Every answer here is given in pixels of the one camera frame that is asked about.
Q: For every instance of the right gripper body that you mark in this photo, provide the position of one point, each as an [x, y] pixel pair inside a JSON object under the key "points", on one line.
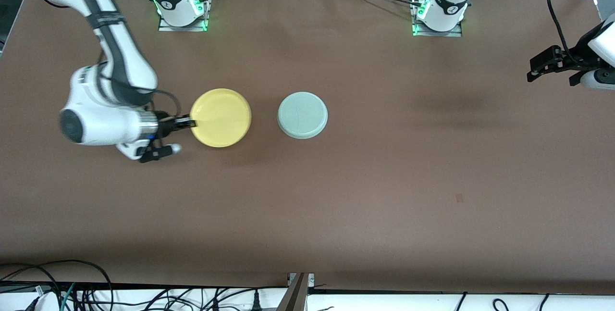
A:
{"points": [[166, 127]]}

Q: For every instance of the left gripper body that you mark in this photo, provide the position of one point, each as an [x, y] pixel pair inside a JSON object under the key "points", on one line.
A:
{"points": [[568, 60]]}

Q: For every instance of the yellow round plate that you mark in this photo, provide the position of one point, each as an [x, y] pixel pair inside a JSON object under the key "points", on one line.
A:
{"points": [[222, 118]]}

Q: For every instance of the pale green round plate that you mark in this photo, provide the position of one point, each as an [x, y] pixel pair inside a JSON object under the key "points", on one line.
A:
{"points": [[302, 115]]}

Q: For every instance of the brown table cover sheet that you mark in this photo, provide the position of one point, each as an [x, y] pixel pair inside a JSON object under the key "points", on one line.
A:
{"points": [[307, 215]]}

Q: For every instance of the black power plug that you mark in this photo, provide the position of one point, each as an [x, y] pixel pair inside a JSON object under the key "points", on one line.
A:
{"points": [[257, 301]]}

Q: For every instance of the white bench surface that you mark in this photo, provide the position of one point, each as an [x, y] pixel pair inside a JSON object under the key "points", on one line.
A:
{"points": [[384, 304]]}

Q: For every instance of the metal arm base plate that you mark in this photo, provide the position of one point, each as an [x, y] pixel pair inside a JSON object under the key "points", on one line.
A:
{"points": [[166, 27], [456, 33]]}

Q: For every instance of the aluminium profile post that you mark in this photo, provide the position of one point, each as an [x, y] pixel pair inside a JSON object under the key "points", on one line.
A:
{"points": [[295, 296]]}

